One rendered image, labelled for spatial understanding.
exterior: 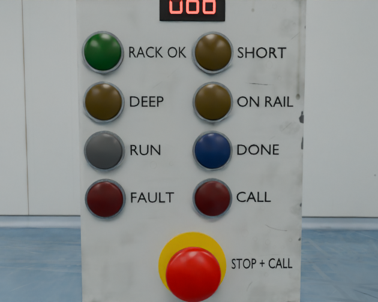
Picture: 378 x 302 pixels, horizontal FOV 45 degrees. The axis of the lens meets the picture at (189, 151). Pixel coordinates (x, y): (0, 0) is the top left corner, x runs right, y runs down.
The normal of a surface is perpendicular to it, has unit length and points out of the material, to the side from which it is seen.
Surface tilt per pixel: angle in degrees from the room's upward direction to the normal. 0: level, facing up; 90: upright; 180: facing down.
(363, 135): 90
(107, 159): 93
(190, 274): 86
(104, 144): 87
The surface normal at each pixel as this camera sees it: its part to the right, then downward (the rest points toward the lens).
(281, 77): 0.04, 0.08
